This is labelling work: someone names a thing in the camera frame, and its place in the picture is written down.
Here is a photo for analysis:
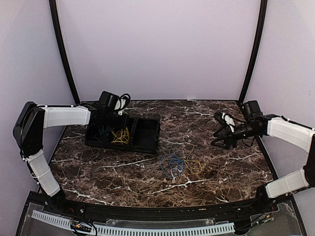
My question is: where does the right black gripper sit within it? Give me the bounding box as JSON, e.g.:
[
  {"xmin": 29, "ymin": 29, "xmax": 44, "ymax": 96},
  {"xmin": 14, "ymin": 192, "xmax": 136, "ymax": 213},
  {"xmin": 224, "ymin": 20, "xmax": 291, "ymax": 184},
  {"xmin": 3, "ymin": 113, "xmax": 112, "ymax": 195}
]
[{"xmin": 211, "ymin": 121, "xmax": 259, "ymax": 149}]

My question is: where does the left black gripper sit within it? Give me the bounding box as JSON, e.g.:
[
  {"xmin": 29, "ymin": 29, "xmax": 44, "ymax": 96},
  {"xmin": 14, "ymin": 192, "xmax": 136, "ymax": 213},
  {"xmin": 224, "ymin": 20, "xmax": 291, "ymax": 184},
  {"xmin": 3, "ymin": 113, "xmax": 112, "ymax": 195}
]
[{"xmin": 104, "ymin": 111, "xmax": 130, "ymax": 129}]

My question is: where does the black three-compartment bin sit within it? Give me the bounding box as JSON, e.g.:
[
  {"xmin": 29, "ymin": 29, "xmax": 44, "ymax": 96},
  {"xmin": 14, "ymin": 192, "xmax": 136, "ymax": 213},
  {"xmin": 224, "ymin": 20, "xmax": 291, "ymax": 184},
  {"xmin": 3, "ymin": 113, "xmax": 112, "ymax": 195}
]
[{"xmin": 85, "ymin": 117, "xmax": 160, "ymax": 154}]

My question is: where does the yellow cable bundle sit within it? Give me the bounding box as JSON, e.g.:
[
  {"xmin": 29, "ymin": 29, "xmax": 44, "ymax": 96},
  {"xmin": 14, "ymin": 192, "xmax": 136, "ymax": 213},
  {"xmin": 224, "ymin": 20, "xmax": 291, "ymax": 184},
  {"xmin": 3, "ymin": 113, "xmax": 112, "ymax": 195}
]
[{"xmin": 185, "ymin": 145, "xmax": 202, "ymax": 176}]

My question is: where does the blue cable bundle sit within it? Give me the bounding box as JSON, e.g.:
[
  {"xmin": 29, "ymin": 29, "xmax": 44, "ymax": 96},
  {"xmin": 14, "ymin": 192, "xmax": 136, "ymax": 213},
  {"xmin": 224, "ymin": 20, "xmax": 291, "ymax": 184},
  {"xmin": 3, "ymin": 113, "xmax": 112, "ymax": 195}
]
[{"xmin": 159, "ymin": 153, "xmax": 187, "ymax": 183}]

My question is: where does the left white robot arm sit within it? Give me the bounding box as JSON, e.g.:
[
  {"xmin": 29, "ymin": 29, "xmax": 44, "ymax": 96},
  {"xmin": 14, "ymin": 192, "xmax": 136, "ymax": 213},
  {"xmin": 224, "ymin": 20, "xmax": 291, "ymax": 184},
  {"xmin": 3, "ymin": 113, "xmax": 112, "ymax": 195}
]
[{"xmin": 13, "ymin": 91, "xmax": 131, "ymax": 214}]

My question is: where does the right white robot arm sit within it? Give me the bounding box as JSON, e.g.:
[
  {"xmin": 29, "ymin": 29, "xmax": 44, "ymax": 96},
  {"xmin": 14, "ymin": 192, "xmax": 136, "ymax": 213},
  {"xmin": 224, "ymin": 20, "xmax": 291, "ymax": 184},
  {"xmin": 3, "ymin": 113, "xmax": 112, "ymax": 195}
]
[{"xmin": 211, "ymin": 101, "xmax": 315, "ymax": 213}]

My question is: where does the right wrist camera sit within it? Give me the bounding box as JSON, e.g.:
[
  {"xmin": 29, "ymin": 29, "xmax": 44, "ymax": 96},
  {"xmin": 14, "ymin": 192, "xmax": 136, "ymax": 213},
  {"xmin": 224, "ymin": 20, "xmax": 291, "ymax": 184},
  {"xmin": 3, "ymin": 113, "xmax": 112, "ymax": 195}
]
[{"xmin": 214, "ymin": 112, "xmax": 235, "ymax": 133}]

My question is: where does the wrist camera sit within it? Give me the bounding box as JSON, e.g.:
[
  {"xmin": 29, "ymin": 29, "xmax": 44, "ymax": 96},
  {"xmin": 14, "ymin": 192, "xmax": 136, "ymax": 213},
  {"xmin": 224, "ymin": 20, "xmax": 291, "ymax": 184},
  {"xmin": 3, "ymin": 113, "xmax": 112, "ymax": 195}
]
[
  {"xmin": 214, "ymin": 112, "xmax": 235, "ymax": 133},
  {"xmin": 114, "ymin": 93, "xmax": 131, "ymax": 116}
]

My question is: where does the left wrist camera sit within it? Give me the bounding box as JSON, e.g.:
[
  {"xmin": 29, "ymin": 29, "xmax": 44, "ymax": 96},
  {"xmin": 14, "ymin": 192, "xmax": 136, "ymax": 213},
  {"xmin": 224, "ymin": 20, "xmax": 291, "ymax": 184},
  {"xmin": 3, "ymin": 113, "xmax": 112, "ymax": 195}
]
[{"xmin": 114, "ymin": 93, "xmax": 131, "ymax": 116}]

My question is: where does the white slotted cable duct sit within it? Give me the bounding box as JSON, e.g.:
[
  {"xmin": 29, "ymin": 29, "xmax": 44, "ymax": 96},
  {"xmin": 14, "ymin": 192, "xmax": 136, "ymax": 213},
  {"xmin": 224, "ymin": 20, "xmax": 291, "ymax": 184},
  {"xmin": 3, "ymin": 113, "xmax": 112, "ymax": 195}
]
[{"xmin": 31, "ymin": 210, "xmax": 235, "ymax": 236}]

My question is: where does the black front rail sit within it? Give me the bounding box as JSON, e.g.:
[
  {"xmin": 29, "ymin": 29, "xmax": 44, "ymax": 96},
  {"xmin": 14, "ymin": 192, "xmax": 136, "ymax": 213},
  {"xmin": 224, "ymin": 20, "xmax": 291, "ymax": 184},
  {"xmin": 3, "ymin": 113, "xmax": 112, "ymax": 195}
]
[{"xmin": 44, "ymin": 196, "xmax": 261, "ymax": 222}]

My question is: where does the left black frame post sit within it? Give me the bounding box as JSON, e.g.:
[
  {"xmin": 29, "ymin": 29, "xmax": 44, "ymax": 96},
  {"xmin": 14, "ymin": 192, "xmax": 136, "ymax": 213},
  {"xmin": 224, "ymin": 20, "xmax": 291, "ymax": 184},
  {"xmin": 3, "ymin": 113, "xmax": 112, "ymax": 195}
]
[{"xmin": 49, "ymin": 0, "xmax": 81, "ymax": 104}]

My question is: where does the black frame post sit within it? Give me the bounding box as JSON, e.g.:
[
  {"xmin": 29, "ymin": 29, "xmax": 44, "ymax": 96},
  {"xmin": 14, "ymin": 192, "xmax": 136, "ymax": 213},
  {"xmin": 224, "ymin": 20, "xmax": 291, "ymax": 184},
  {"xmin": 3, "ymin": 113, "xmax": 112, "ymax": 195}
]
[
  {"xmin": 238, "ymin": 0, "xmax": 268, "ymax": 104},
  {"xmin": 49, "ymin": 0, "xmax": 81, "ymax": 104}
]

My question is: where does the right black frame post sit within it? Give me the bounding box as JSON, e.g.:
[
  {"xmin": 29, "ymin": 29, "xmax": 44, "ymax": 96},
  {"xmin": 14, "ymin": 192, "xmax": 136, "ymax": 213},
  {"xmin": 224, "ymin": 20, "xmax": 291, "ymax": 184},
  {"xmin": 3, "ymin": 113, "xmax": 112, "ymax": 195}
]
[{"xmin": 238, "ymin": 0, "xmax": 268, "ymax": 104}]

